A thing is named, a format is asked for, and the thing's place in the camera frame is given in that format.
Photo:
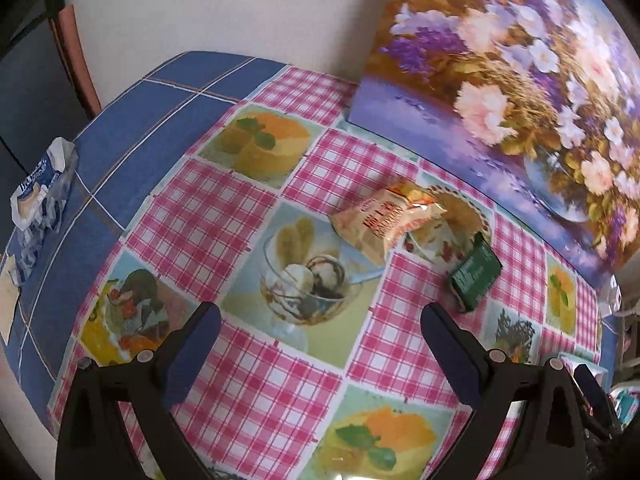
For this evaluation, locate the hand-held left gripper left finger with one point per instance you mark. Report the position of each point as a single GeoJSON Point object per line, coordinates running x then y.
{"type": "Point", "coordinates": [192, 355]}

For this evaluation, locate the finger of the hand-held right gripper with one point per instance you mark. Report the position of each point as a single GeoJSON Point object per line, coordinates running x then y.
{"type": "Point", "coordinates": [592, 395]}

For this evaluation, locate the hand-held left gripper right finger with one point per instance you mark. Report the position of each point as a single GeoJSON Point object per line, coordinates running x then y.
{"type": "Point", "coordinates": [450, 355]}

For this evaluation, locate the white tray with teal rim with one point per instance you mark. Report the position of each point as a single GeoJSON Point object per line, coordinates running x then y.
{"type": "Point", "coordinates": [575, 360]}

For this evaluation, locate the dark green snack packet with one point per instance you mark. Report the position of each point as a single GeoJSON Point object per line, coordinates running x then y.
{"type": "Point", "coordinates": [475, 275]}

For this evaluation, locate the orange beige snack packet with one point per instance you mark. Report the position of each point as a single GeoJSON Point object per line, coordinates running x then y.
{"type": "Point", "coordinates": [385, 220]}

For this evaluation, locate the white and blue packet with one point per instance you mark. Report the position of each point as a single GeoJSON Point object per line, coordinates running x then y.
{"type": "Point", "coordinates": [37, 190]}

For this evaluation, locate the floral painting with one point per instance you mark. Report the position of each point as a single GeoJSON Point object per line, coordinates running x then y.
{"type": "Point", "coordinates": [500, 60]}

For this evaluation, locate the reddish brown chair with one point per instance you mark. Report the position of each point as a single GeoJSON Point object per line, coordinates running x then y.
{"type": "Point", "coordinates": [75, 60]}

